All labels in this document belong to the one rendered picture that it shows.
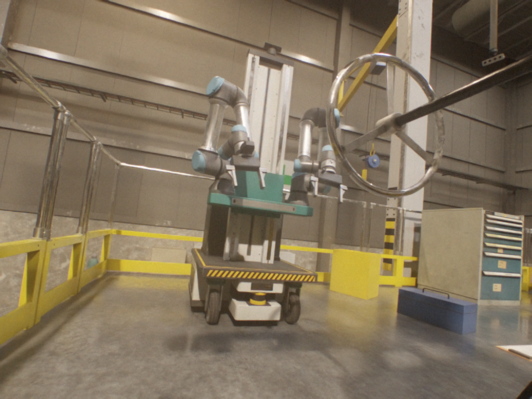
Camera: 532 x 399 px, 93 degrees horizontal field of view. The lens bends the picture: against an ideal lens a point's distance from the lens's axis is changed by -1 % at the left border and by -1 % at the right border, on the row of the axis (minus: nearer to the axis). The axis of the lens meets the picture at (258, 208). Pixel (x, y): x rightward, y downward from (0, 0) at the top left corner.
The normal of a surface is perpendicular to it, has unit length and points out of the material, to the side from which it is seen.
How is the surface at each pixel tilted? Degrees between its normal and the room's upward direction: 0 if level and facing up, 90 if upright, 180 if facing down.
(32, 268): 90
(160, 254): 90
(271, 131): 90
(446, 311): 90
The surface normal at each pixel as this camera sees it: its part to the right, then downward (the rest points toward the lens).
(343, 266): -0.69, -0.13
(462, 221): -0.95, -0.12
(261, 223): 0.29, -0.04
